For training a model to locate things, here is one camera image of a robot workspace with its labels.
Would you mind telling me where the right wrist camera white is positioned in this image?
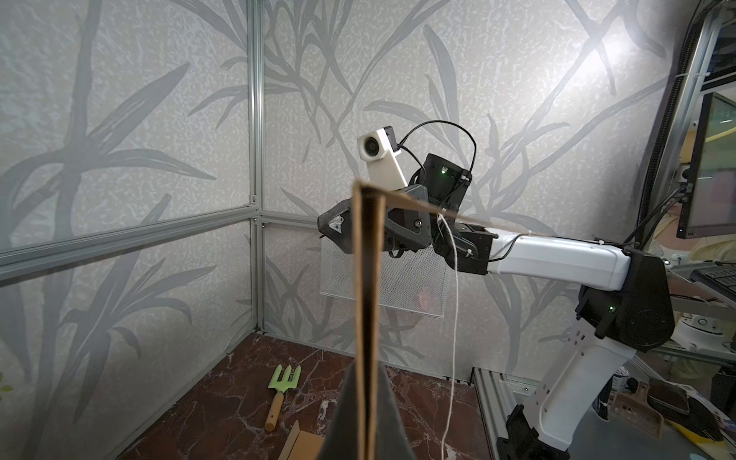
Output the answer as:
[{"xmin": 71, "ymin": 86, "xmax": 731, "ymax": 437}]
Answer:
[{"xmin": 358, "ymin": 126, "xmax": 408, "ymax": 191}]

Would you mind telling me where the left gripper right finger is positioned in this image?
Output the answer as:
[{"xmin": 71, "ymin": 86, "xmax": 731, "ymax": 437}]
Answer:
[{"xmin": 375, "ymin": 364, "xmax": 416, "ymax": 460}]

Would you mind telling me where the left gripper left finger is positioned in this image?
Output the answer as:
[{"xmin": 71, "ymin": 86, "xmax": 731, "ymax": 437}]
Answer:
[{"xmin": 317, "ymin": 364, "xmax": 358, "ymax": 460}]

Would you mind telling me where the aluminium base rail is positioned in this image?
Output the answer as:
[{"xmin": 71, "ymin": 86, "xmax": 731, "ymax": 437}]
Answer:
[{"xmin": 471, "ymin": 367, "xmax": 539, "ymax": 459}]

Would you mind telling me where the white wire mesh basket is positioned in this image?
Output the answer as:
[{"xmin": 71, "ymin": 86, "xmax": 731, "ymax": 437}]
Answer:
[{"xmin": 320, "ymin": 238, "xmax": 452, "ymax": 317}]

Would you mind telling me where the computer monitor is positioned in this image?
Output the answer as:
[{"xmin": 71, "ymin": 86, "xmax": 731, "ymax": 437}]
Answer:
[{"xmin": 677, "ymin": 92, "xmax": 735, "ymax": 240}]

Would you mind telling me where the green garden fork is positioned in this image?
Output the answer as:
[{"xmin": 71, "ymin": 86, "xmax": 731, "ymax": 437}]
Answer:
[{"xmin": 264, "ymin": 364, "xmax": 302, "ymax": 432}]

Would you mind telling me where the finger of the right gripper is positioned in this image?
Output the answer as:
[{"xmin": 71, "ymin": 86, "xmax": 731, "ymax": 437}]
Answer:
[{"xmin": 317, "ymin": 199, "xmax": 354, "ymax": 254}]

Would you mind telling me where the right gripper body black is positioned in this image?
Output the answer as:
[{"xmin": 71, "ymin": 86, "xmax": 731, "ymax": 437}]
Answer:
[{"xmin": 383, "ymin": 205, "xmax": 438, "ymax": 253}]

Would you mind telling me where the brown file bag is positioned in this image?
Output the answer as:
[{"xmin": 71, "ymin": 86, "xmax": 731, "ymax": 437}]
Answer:
[
  {"xmin": 352, "ymin": 180, "xmax": 530, "ymax": 460},
  {"xmin": 278, "ymin": 422, "xmax": 324, "ymax": 460}
]

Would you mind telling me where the black keyboard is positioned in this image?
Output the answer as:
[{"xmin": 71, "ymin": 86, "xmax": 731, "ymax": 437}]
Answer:
[{"xmin": 690, "ymin": 264, "xmax": 736, "ymax": 301}]

